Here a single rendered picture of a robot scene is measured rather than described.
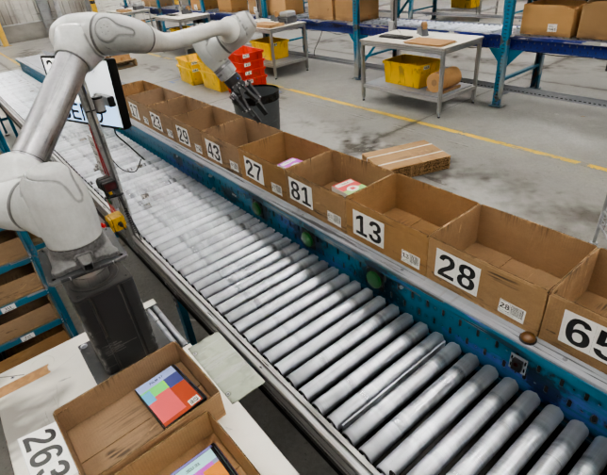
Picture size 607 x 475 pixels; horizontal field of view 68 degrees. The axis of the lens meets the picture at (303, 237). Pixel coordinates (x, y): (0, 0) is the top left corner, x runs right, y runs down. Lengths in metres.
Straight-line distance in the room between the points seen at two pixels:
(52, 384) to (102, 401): 0.25
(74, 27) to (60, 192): 0.61
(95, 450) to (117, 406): 0.14
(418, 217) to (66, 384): 1.42
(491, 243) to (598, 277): 0.35
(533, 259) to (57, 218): 1.47
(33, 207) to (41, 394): 0.65
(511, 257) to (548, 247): 0.14
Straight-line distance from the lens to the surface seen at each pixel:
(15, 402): 1.76
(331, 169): 2.21
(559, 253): 1.66
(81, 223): 1.37
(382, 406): 1.40
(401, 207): 1.98
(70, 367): 1.78
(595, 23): 5.76
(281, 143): 2.48
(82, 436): 1.54
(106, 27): 1.64
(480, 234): 1.78
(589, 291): 1.68
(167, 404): 1.45
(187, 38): 1.90
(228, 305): 1.77
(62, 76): 1.67
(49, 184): 1.34
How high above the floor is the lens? 1.88
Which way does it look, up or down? 33 degrees down
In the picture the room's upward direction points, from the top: 6 degrees counter-clockwise
